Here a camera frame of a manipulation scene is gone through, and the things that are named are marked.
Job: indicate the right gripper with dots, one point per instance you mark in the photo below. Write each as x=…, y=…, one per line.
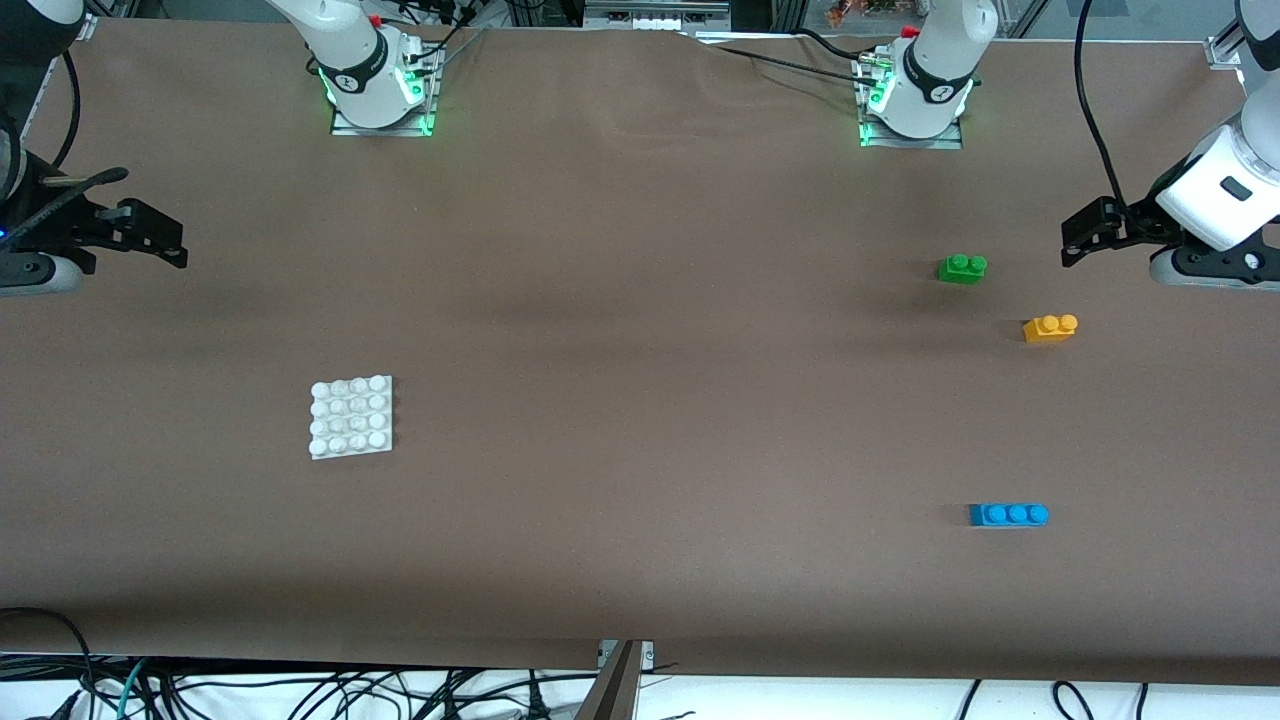
x=62, y=222

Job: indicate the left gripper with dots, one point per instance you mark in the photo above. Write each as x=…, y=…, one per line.
x=1137, y=222

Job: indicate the yellow toy block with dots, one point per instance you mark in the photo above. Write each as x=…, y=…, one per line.
x=1048, y=330

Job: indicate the white studded base plate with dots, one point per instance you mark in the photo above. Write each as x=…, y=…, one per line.
x=350, y=418

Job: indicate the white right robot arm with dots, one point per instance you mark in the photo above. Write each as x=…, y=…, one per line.
x=350, y=60

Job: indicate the green toy block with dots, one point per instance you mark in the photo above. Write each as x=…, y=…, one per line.
x=962, y=270

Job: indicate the blue toy block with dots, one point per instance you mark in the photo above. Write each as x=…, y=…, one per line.
x=1008, y=515

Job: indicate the orange background item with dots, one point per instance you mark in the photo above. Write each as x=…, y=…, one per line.
x=860, y=10

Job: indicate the brown table cover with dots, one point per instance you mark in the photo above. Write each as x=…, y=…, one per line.
x=640, y=300

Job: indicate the grey box with connectors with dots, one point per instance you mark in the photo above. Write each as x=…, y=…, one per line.
x=655, y=15

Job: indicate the aluminium table edge profile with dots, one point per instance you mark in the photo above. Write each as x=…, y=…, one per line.
x=620, y=690

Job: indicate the aluminium corner bracket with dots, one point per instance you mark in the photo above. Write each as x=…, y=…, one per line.
x=1225, y=52
x=88, y=27

